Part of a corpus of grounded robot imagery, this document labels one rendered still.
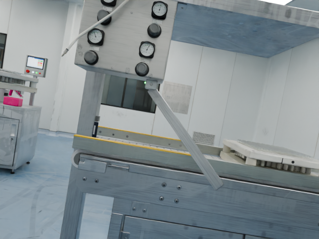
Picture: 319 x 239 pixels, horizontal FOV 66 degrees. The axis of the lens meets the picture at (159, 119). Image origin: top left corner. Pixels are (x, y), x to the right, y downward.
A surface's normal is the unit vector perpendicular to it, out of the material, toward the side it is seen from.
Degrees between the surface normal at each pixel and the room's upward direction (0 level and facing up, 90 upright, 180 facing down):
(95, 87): 90
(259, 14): 90
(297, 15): 90
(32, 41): 90
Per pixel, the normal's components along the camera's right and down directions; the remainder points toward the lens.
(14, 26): 0.14, 0.07
